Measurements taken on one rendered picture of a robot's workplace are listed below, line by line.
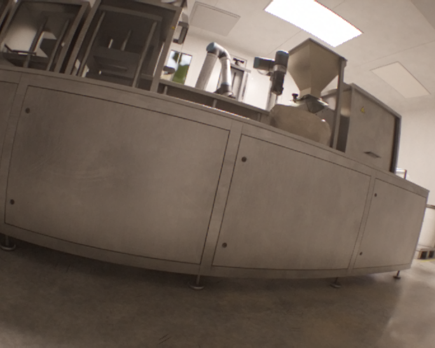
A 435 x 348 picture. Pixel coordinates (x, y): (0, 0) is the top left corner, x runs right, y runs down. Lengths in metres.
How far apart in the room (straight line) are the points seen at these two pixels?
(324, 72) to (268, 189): 0.96
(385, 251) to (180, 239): 1.42
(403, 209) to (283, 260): 1.10
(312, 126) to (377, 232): 0.84
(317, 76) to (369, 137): 0.57
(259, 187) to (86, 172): 0.72
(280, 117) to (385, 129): 1.06
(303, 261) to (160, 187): 0.80
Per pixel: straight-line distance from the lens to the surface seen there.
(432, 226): 4.14
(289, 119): 1.26
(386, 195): 1.74
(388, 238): 1.88
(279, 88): 1.53
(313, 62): 1.68
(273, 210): 1.12
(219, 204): 1.01
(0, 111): 1.17
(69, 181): 1.00
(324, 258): 1.41
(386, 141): 2.05
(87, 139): 0.98
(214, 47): 2.42
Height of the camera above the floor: 0.55
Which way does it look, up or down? level
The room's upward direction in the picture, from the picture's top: 12 degrees clockwise
